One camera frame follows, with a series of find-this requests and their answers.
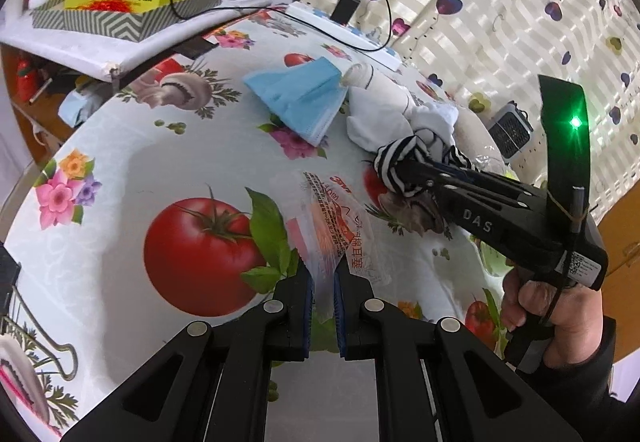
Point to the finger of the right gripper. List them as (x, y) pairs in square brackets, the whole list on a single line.
[(439, 177)]

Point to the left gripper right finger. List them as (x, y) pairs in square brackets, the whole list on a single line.
[(436, 381)]

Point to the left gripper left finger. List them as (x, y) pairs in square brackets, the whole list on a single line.
[(209, 383)]

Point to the black white striped cloth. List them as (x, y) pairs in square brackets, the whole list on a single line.
[(386, 163)]

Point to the white grey sock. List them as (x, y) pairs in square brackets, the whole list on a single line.
[(434, 123)]

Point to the clear red printed packet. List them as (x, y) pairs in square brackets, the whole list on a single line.
[(327, 225)]

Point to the blue face masks stack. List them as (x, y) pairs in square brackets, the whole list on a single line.
[(306, 97)]

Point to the beige bandage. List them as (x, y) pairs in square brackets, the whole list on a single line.
[(378, 87)]

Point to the person's right hand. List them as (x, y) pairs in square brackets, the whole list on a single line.
[(577, 317)]

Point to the clear bag of beige cloth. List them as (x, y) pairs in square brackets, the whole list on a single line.
[(474, 141)]

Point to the small grey fan heater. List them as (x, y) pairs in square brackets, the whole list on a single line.
[(511, 130)]

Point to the white power strip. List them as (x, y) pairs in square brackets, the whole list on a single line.
[(347, 35)]

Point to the heart print curtain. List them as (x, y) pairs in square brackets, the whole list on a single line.
[(485, 53)]

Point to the black charger plug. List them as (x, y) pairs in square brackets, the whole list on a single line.
[(343, 11)]

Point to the vegetable print tablecloth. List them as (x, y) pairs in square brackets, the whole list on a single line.
[(170, 205)]

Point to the chevron pattern tray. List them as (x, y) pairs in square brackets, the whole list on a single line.
[(128, 26)]

